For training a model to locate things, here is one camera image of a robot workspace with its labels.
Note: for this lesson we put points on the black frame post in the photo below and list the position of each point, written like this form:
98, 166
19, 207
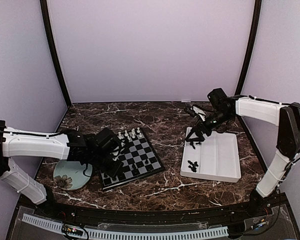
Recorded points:
250, 46
53, 51

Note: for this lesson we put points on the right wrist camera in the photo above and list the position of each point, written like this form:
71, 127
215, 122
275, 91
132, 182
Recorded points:
215, 97

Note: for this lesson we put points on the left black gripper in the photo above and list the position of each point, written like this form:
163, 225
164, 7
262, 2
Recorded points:
114, 171

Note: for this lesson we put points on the black chess pieces pile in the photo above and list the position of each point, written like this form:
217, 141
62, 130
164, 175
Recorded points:
193, 166

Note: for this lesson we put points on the left black frame post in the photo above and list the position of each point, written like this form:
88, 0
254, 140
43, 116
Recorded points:
53, 51

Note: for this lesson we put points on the black chess pawn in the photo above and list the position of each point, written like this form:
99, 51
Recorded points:
134, 170

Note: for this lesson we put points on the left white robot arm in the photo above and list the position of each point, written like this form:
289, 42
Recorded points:
19, 143

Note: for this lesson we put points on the white plastic tray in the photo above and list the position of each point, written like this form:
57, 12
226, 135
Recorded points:
217, 157

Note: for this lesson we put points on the black front rail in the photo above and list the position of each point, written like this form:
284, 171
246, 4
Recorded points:
86, 216

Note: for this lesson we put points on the black and white chessboard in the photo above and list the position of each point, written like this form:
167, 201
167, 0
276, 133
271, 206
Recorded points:
139, 149

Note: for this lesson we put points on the right black frame post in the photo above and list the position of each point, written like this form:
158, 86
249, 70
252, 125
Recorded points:
250, 46

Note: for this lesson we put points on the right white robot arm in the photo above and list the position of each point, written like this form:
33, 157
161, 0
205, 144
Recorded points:
284, 116

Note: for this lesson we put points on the green floral ceramic plate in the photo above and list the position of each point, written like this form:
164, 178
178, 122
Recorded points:
71, 175

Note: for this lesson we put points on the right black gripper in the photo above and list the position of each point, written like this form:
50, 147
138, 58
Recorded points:
196, 129

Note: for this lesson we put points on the white slotted cable duct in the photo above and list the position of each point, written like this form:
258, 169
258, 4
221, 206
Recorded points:
109, 231

